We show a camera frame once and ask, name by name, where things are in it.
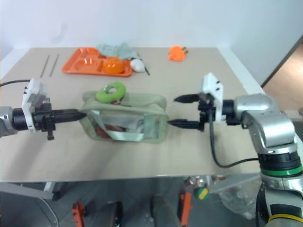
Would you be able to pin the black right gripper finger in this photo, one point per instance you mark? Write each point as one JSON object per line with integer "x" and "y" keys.
{"x": 185, "y": 123}
{"x": 188, "y": 98}

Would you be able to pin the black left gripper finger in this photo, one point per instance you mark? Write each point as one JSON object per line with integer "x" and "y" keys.
{"x": 71, "y": 117}
{"x": 66, "y": 111}

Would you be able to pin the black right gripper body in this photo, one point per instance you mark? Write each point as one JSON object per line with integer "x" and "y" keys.
{"x": 205, "y": 108}

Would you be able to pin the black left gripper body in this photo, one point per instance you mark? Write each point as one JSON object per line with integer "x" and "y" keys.
{"x": 43, "y": 117}

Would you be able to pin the green transparent zip pouch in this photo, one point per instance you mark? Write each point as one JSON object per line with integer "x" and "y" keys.
{"x": 132, "y": 118}

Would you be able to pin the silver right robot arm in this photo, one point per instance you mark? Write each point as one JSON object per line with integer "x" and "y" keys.
{"x": 267, "y": 123}

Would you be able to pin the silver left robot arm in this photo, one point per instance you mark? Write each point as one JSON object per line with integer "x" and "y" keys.
{"x": 7, "y": 120}

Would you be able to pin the white plush ball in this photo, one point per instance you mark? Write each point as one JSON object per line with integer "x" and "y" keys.
{"x": 137, "y": 65}

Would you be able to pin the orange plastic toy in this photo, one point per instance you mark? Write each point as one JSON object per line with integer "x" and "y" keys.
{"x": 175, "y": 55}

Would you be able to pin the orange compartment tray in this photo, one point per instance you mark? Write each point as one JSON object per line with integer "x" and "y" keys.
{"x": 80, "y": 66}

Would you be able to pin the grey chopstick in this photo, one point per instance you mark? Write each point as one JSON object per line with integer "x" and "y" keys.
{"x": 54, "y": 65}
{"x": 45, "y": 66}

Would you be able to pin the thin black stick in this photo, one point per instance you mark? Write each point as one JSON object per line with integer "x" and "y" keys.
{"x": 146, "y": 70}

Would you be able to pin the silver drink cans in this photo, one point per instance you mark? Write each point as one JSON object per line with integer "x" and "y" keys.
{"x": 195, "y": 182}

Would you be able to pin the orange translucent bowl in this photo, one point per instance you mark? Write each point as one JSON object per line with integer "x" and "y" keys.
{"x": 113, "y": 66}

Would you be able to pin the green and yellow round can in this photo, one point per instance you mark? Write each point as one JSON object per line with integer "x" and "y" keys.
{"x": 201, "y": 193}

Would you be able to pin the grey-green crumpled cloth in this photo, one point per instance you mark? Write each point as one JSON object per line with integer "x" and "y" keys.
{"x": 116, "y": 50}

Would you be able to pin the orange and black clamp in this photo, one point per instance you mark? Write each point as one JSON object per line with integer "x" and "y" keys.
{"x": 78, "y": 214}
{"x": 185, "y": 206}

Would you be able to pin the clear plastic bag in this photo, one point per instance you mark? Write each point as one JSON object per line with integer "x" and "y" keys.
{"x": 236, "y": 196}

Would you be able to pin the brown wooden door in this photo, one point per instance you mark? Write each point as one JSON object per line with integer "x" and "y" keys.
{"x": 286, "y": 68}

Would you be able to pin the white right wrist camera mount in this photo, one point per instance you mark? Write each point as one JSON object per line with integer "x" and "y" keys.
{"x": 211, "y": 86}

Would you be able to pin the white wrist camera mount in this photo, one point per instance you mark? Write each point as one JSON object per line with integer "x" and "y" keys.
{"x": 32, "y": 94}
{"x": 211, "y": 86}

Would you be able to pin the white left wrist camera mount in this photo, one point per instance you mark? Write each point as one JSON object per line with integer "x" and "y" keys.
{"x": 32, "y": 94}

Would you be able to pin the grey table frame bar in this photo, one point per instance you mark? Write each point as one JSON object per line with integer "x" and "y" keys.
{"x": 26, "y": 190}

